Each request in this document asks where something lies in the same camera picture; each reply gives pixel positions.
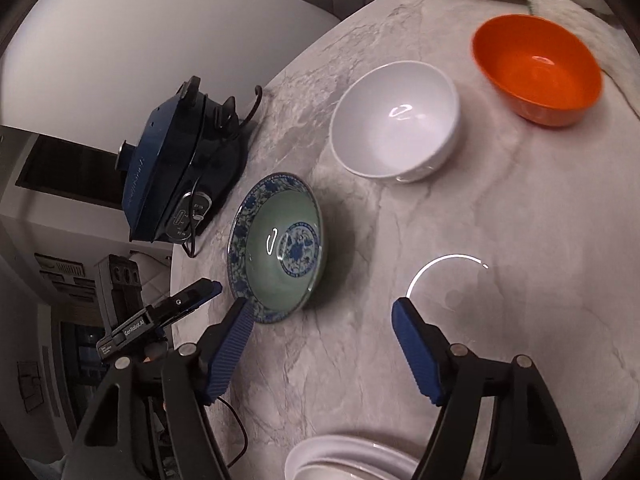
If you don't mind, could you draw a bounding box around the green blue patterned bowl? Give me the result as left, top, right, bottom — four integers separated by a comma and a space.
227, 172, 326, 324

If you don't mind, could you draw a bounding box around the white plastic bowl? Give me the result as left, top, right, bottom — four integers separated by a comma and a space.
329, 61, 461, 183

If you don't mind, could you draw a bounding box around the blue electric cooking pot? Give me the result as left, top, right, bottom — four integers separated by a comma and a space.
116, 76, 250, 244

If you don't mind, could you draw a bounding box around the white plate under stack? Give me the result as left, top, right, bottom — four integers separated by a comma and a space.
284, 434, 419, 480

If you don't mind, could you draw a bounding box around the orange plastic bowl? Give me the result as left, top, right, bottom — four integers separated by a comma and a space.
471, 14, 603, 128

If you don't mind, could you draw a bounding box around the white knitted cloth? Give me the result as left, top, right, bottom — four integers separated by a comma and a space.
527, 0, 640, 116

